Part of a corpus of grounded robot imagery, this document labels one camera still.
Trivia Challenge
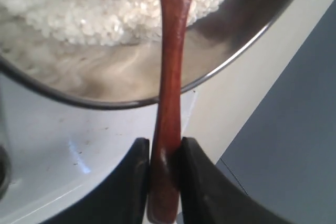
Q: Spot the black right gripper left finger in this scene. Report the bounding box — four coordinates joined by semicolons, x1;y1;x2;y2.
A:
47;138;149;224

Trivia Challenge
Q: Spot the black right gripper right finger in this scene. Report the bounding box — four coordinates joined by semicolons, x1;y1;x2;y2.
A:
180;137;287;224

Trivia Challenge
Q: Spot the dark brown wooden spoon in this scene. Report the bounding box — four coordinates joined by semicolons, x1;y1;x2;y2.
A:
147;0;192;223

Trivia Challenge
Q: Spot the steel bowl with rice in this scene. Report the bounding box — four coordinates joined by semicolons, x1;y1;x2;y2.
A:
1;0;292;110

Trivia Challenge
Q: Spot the white rectangular tray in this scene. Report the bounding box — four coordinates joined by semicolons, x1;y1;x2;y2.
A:
0;76;199;209

